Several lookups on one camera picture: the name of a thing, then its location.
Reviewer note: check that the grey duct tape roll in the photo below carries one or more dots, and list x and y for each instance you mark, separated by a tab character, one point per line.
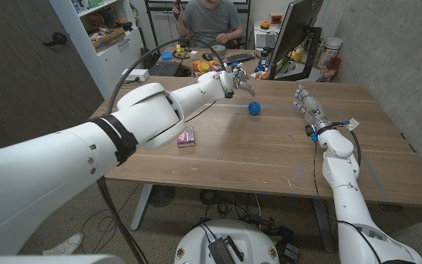
218	50

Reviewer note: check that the white round canister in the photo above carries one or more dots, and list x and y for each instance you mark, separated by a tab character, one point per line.
330	49

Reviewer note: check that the white shoe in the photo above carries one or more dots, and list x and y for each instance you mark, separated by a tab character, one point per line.
64	246

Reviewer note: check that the round black floor fan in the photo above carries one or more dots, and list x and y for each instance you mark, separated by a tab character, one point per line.
162	196

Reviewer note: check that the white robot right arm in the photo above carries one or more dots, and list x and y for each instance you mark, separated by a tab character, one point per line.
346	198

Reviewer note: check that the white power strip box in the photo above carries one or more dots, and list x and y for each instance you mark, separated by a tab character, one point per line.
137	75

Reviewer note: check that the cardboard box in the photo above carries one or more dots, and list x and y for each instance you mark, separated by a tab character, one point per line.
108	39

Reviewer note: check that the clear container with red lid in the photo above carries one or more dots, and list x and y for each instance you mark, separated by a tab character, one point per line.
331	67

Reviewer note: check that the blue spiky stress ball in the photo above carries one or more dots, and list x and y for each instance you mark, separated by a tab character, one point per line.
254	108

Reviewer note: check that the black laptop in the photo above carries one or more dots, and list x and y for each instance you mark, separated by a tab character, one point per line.
165	68

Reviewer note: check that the small blue box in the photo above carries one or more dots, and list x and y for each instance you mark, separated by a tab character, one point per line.
166	55

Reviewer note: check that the black computer mouse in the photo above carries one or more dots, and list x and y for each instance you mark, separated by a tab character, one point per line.
207	56

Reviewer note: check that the grey table leg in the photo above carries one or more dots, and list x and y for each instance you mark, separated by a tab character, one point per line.
324	227

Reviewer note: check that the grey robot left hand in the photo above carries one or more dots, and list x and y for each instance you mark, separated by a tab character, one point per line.
242	78

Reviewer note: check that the white table leg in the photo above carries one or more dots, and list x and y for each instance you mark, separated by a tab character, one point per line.
140	207

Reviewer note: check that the yellow cup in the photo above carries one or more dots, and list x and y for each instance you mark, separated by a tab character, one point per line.
203	67

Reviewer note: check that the white shelf cabinet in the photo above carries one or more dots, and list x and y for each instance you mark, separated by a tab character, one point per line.
117	55

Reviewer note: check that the orange wooden box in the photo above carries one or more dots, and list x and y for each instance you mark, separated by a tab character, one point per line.
275	18

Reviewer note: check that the pink package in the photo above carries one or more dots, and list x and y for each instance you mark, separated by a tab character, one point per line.
187	138

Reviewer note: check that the black device on torso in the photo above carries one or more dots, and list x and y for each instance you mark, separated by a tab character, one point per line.
220	252

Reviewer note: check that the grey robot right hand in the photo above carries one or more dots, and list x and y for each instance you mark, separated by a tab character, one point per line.
311	110

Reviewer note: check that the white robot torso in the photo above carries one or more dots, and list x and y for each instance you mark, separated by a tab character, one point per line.
229	234

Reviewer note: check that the black keyboard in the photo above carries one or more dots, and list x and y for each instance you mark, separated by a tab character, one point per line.
238	58

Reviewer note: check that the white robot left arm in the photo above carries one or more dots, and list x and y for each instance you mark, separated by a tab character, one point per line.
68	165

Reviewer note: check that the person in grey t-shirt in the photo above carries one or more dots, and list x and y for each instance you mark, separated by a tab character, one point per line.
211	20

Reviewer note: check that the black computer monitor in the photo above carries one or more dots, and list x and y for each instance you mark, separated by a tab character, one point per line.
296	25

